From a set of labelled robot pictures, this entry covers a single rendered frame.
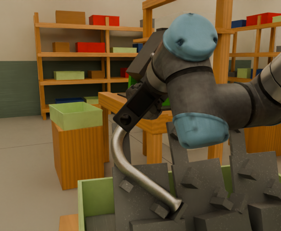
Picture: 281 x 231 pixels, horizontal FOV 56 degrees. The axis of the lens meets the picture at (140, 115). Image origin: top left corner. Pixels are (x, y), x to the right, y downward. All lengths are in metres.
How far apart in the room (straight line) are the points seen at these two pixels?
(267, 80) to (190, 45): 0.13
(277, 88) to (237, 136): 0.41
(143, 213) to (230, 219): 0.22
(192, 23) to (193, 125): 0.15
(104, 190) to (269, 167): 0.49
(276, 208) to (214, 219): 0.19
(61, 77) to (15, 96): 1.19
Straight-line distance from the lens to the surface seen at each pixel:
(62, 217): 0.99
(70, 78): 6.11
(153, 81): 0.49
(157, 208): 0.68
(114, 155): 0.67
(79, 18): 6.21
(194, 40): 0.39
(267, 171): 0.88
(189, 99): 0.38
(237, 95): 0.42
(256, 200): 0.86
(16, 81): 6.58
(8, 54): 6.57
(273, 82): 0.43
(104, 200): 0.86
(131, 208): 0.73
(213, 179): 0.79
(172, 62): 0.41
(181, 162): 0.74
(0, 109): 6.68
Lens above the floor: 1.31
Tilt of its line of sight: 12 degrees down
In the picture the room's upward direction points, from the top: straight up
